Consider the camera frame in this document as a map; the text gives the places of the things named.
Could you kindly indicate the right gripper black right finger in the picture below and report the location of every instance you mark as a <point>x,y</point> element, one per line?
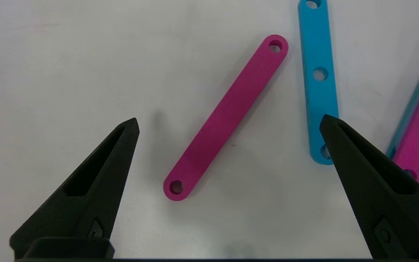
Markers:
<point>395,211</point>

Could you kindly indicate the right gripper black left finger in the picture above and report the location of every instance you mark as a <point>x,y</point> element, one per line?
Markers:
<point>86,203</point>

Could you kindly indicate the medium blue bar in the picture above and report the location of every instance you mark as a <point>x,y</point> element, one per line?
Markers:
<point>316,47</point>

